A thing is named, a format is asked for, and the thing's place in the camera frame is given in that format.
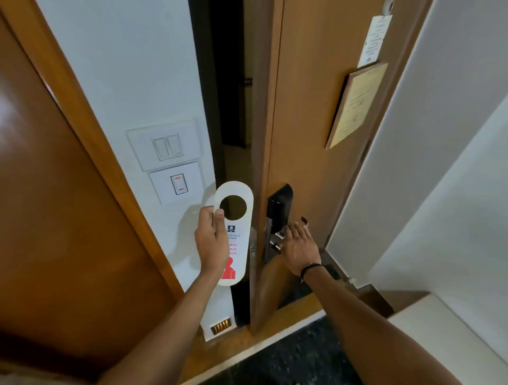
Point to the person's right hand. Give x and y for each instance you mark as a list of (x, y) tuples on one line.
[(301, 248)]

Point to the person's left hand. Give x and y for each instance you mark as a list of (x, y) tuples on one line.
[(210, 248)]

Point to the person's left thumb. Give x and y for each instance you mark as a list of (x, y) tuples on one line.
[(219, 219)]

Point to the person's right thumb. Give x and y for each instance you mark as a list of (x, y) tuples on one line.
[(287, 237)]

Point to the white door hanger sign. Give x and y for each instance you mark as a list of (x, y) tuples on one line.
[(238, 238)]

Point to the person's right forearm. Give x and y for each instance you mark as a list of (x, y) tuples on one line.
[(369, 329)]

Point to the person's left forearm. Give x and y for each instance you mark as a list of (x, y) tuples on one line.
[(166, 333)]

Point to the black electronic door lock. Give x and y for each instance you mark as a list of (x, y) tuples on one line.
[(277, 206)]

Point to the silver door latch plate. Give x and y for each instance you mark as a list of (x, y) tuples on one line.
[(253, 246)]

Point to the black wristband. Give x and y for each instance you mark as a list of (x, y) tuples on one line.
[(310, 268)]

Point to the white floor night light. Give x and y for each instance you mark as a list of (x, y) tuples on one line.
[(219, 327)]

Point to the wooden entrance door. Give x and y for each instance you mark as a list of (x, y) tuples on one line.
[(313, 119)]

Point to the wooden framed notice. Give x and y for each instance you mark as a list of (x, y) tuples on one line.
[(357, 105)]

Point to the dark brown wooden door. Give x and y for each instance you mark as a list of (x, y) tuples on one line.
[(59, 218)]

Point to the white bench top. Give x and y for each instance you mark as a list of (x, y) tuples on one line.
[(456, 341)]

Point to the white paper notice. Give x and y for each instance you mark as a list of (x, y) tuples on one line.
[(375, 39)]

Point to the white single switch plate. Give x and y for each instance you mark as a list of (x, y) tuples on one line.
[(177, 183)]

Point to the white double switch plate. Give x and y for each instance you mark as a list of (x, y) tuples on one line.
[(166, 144)]

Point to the wooden door frame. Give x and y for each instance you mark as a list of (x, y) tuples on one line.
[(91, 119)]

